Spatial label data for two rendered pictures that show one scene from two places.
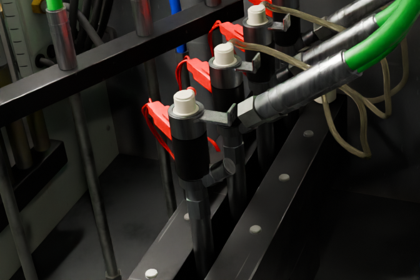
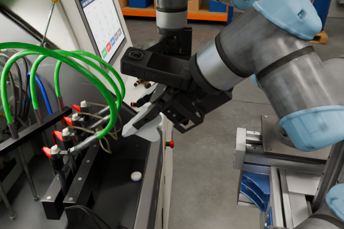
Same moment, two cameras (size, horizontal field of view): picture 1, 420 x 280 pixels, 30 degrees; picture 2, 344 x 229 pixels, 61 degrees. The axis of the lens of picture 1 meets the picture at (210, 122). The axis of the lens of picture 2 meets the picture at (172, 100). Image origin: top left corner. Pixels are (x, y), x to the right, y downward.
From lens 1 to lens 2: 0.28 m
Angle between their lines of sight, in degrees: 20
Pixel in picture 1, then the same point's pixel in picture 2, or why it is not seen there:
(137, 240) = (43, 184)
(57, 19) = (11, 124)
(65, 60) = (15, 136)
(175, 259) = (56, 192)
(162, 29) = (46, 121)
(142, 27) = (39, 121)
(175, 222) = (55, 180)
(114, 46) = (30, 129)
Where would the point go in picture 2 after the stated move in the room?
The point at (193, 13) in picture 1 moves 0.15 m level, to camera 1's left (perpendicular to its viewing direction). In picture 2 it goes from (56, 114) to (6, 124)
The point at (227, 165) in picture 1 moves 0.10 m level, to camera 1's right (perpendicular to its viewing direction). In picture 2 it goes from (68, 164) to (104, 155)
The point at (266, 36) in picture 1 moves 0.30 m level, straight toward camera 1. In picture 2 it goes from (78, 122) to (83, 192)
